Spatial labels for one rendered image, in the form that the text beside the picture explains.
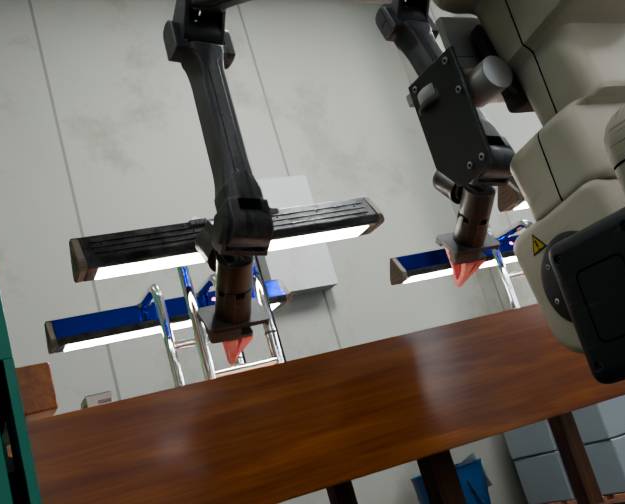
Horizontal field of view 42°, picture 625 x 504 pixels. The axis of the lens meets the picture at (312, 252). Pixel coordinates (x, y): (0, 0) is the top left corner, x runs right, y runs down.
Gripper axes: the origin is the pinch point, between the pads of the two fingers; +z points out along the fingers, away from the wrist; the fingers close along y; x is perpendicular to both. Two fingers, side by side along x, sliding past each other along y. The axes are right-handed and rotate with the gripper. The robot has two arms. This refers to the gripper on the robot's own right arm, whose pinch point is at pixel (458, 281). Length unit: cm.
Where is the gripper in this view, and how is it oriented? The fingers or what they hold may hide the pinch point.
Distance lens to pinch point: 156.1
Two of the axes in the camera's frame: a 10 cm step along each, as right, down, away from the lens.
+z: -1.0, 8.5, 5.1
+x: 4.5, 4.9, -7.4
